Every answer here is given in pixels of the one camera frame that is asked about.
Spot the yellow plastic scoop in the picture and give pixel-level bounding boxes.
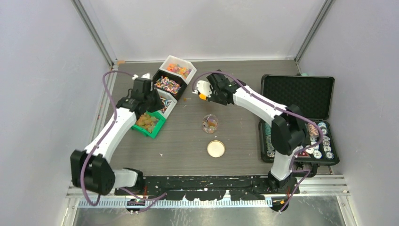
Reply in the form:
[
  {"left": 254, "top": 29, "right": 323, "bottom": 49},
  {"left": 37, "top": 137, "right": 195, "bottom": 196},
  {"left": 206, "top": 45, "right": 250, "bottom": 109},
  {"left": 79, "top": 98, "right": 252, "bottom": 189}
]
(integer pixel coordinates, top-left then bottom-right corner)
[{"left": 199, "top": 94, "right": 208, "bottom": 100}]

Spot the green candy bin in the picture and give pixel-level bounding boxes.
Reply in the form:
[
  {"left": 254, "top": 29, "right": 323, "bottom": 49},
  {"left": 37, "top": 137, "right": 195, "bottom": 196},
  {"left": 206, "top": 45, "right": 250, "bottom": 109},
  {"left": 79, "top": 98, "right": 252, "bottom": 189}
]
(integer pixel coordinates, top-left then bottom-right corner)
[{"left": 131, "top": 112, "right": 166, "bottom": 139}]

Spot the white lollipop bin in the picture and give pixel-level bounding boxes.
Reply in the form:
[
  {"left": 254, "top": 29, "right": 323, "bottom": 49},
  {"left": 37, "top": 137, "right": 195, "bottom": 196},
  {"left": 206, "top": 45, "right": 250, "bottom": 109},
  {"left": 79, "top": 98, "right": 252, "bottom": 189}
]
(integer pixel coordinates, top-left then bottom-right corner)
[{"left": 156, "top": 88, "right": 177, "bottom": 119}]

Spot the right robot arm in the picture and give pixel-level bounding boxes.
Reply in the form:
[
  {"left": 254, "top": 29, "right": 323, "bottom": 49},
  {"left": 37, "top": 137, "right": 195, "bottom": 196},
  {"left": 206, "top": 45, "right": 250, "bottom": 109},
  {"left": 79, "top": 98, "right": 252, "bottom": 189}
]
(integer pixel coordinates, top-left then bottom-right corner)
[{"left": 192, "top": 70, "right": 309, "bottom": 193}]

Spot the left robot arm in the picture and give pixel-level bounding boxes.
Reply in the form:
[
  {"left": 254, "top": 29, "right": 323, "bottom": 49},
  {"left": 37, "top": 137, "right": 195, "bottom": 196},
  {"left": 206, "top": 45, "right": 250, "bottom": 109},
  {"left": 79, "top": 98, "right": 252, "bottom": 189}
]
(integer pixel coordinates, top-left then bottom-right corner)
[{"left": 70, "top": 73, "right": 163, "bottom": 195}]

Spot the black swirl lollipop bin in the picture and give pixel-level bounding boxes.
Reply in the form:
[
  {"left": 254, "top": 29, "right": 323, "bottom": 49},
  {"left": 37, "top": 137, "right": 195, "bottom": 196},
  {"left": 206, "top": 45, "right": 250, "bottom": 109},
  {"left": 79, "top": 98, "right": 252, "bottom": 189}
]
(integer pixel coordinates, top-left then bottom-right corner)
[{"left": 152, "top": 69, "right": 188, "bottom": 101}]

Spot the clear plastic jar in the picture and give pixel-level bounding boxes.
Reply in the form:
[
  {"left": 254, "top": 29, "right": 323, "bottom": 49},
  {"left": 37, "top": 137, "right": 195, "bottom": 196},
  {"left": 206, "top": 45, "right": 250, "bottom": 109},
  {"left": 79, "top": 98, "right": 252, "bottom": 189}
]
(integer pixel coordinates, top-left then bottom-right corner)
[{"left": 202, "top": 114, "right": 219, "bottom": 134}]

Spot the white gummy candy bin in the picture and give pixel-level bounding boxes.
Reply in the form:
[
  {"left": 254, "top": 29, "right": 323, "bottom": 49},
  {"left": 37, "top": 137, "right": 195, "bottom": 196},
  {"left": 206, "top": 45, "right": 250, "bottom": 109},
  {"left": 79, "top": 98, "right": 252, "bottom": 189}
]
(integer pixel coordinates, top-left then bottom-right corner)
[{"left": 159, "top": 55, "right": 197, "bottom": 84}]

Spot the black poker chip case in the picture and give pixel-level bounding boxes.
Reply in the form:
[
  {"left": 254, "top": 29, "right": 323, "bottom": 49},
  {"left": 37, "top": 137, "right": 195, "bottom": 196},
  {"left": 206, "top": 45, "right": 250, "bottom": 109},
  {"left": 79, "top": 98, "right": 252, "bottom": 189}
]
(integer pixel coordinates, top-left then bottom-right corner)
[{"left": 261, "top": 74, "right": 340, "bottom": 177}]

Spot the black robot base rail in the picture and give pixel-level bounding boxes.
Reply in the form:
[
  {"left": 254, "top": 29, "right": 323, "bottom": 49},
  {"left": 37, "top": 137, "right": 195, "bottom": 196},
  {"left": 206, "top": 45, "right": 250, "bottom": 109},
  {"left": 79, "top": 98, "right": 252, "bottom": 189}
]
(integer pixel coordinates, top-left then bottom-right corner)
[{"left": 127, "top": 176, "right": 299, "bottom": 201}]

